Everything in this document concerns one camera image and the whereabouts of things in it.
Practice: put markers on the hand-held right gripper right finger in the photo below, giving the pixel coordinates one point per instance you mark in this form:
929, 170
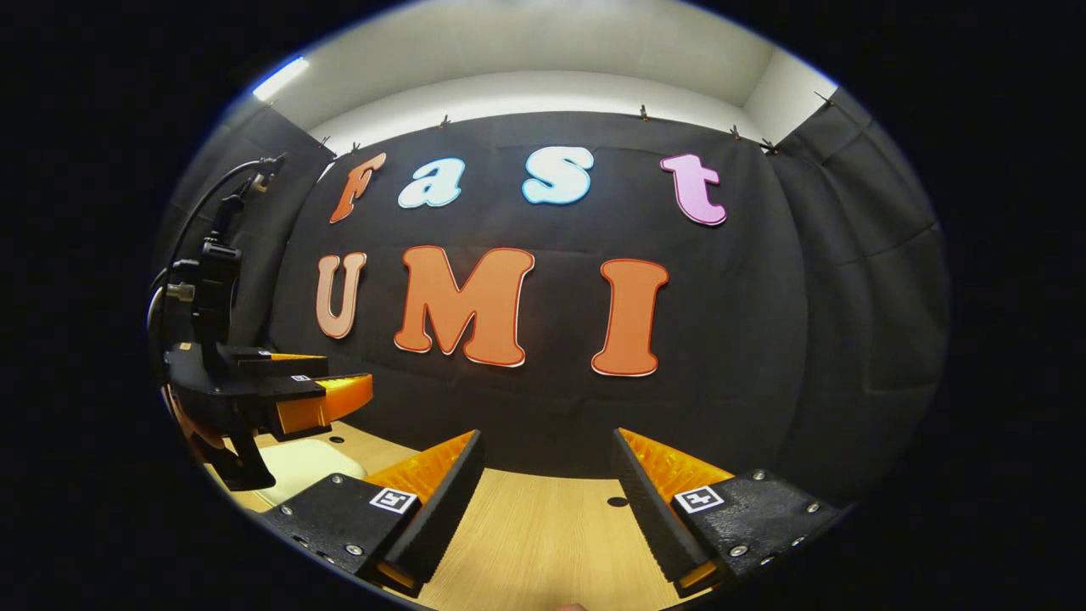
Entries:
653, 518

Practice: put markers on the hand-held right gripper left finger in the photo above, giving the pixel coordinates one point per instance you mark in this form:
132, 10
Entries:
441, 509

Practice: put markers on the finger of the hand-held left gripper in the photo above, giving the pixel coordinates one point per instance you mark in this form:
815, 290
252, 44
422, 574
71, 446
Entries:
322, 400
280, 365

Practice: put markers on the pale yellow suitcase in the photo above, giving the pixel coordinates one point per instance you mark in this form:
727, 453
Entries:
305, 467

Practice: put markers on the ceiling light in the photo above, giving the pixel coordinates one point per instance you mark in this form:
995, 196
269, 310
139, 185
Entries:
280, 78

